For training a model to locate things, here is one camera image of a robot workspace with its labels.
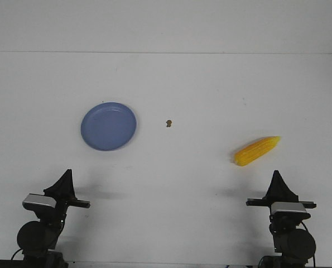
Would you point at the blue round plate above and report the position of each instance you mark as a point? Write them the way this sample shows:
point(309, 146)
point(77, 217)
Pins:
point(108, 126)

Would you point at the yellow corn cob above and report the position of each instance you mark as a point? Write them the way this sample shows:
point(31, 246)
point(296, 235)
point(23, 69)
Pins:
point(255, 150)

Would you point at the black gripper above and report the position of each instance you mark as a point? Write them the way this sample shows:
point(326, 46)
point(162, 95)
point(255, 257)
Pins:
point(63, 192)
point(280, 194)

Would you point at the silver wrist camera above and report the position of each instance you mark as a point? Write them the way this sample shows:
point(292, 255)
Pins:
point(35, 202)
point(299, 213)

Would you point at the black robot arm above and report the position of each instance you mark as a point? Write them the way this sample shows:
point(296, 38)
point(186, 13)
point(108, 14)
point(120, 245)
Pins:
point(289, 240)
point(35, 238)

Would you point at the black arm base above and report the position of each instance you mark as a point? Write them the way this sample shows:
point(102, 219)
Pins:
point(37, 259)
point(281, 262)

